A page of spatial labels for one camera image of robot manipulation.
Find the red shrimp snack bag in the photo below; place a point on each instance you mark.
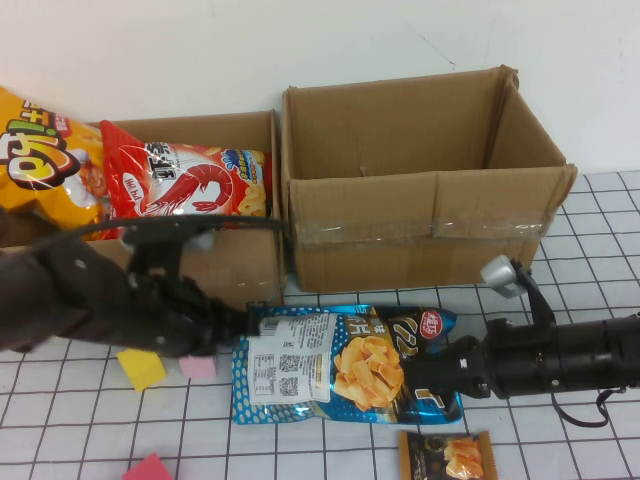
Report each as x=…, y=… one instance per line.
x=165, y=185

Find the light pink foam cube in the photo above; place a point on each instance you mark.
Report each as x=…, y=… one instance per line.
x=199, y=367

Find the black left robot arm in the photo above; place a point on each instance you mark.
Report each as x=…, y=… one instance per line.
x=60, y=295

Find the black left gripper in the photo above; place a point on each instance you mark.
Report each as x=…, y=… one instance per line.
x=170, y=320

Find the black and grey right robot arm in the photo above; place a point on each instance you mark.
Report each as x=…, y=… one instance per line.
x=575, y=355

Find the large taped cardboard box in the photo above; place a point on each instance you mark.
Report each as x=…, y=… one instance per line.
x=400, y=235

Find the yellow foam cube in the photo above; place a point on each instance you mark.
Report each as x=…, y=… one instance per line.
x=142, y=370

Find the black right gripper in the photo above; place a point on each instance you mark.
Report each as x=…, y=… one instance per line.
x=472, y=372

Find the blue potato chip bag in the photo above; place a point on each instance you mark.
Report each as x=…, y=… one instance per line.
x=300, y=370

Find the cardboard box with F2 print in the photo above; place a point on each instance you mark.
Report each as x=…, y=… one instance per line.
x=240, y=265

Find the dark pink foam cube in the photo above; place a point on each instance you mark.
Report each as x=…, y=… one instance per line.
x=148, y=470

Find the orange chip bag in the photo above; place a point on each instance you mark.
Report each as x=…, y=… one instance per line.
x=40, y=185

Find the small brown snack packet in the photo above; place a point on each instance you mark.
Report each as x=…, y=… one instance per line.
x=445, y=455

